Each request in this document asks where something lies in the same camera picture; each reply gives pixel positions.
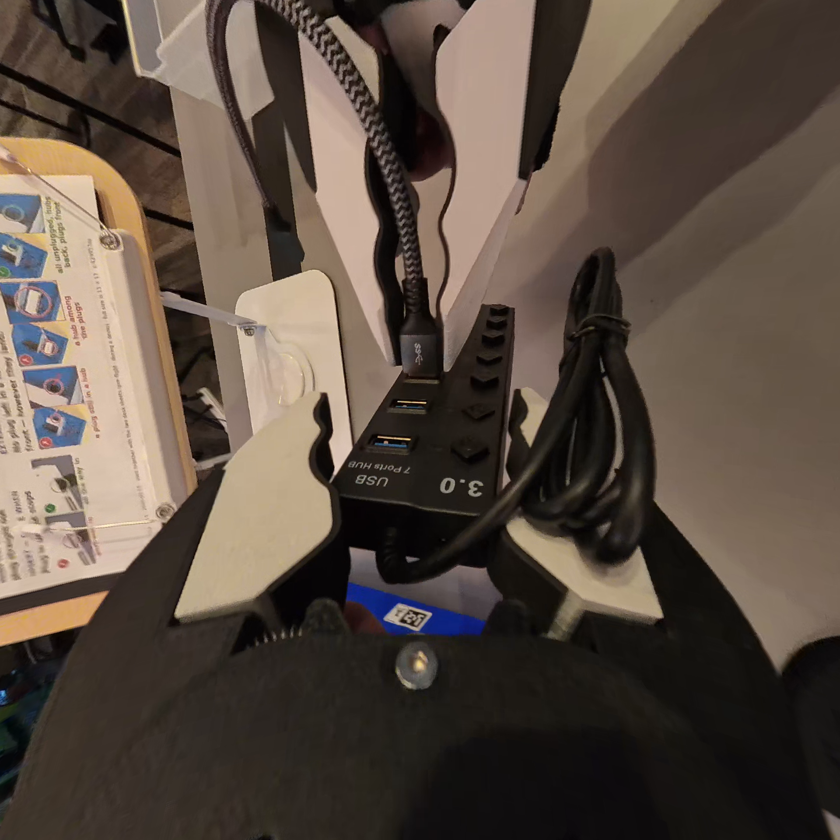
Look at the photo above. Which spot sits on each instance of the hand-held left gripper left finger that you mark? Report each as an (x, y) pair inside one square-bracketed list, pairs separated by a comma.
[(250, 538)]

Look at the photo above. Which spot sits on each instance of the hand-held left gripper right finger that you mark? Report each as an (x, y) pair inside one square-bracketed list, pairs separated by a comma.
[(624, 593)]

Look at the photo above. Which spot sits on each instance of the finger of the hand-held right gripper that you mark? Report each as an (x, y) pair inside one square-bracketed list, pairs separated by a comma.
[(344, 131), (486, 131)]

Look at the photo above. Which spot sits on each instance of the blue plastic bin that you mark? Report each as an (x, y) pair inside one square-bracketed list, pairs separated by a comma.
[(365, 604)]

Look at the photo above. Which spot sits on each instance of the printed instruction sheet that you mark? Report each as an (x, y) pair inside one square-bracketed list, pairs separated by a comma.
[(53, 394)]

